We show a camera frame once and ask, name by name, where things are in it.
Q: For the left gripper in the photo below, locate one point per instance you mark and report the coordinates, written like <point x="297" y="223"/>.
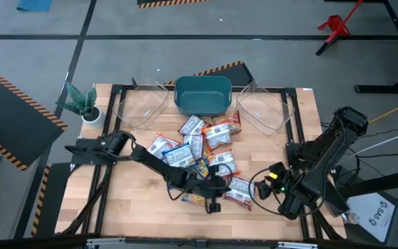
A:
<point x="214" y="189"/>

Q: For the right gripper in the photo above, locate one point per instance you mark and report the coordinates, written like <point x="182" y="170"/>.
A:
<point x="280" y="183"/>

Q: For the blue yellow ramen pack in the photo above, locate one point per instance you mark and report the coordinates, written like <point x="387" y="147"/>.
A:
<point x="202" y="167"/>

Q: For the blue soy sauce ramen pack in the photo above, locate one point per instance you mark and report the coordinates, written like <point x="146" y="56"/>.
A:
<point x="179" y="155"/>
<point x="192" y="199"/>

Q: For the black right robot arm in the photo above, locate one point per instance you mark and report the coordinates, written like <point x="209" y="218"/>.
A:
<point x="327" y="148"/>

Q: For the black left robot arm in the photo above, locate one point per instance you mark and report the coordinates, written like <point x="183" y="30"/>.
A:
<point x="150" y="162"/>

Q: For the clear plastic bin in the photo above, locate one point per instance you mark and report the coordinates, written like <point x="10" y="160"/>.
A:
<point x="264" y="109"/>
<point x="140" y="107"/>

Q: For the white printed paper sheet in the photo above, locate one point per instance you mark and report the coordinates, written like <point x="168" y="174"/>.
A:
<point x="371" y="214"/>

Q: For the teal plastic bin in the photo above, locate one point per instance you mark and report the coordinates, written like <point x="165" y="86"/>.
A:
<point x="202" y="95"/>

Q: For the black mat hazard striped edge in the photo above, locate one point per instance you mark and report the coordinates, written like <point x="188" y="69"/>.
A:
<point x="230" y="74"/>
<point x="9" y="114"/>
<point x="171" y="2"/>
<point x="52" y="200"/>

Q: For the green plant in white pot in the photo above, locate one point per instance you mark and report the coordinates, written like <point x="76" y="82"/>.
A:
<point x="83" y="103"/>

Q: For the blue floor mat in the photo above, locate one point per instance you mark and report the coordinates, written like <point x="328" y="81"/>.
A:
<point x="35" y="5"/>

